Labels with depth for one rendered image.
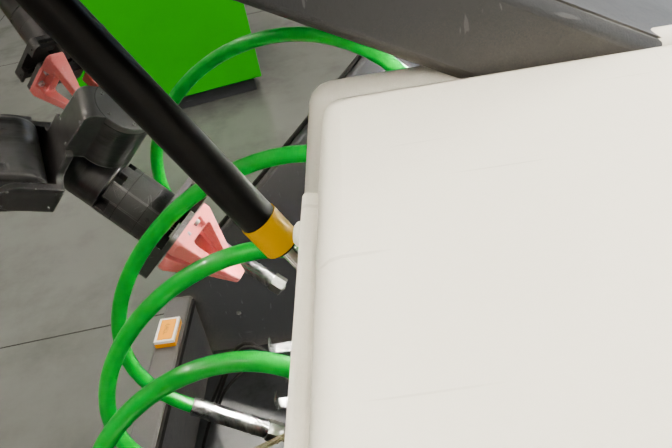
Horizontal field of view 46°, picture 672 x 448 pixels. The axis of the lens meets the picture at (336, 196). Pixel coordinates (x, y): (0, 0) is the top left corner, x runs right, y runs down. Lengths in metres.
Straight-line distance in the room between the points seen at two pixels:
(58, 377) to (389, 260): 2.58
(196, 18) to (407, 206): 3.87
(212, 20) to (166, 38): 0.25
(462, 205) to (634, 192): 0.04
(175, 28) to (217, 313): 2.94
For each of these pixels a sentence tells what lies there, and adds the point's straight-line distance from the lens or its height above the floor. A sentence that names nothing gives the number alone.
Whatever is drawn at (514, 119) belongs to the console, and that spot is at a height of 1.55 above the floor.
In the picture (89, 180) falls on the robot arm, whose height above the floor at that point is 1.33.
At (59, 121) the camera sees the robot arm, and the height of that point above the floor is 1.39.
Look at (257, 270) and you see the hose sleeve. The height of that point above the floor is 1.13.
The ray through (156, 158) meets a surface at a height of 1.28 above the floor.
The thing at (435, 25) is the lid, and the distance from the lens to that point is 0.27.
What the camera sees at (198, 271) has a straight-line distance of 0.58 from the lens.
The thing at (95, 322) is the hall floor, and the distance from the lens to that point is 2.90.
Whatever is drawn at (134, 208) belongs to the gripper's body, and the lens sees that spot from 0.76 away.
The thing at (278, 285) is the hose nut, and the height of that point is 1.11.
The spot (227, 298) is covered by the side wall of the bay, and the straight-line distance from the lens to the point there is 1.22.
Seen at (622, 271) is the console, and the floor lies 1.55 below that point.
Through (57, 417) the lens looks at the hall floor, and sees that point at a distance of 2.62.
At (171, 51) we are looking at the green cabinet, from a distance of 4.11.
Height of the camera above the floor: 1.66
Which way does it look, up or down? 32 degrees down
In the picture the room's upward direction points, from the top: 12 degrees counter-clockwise
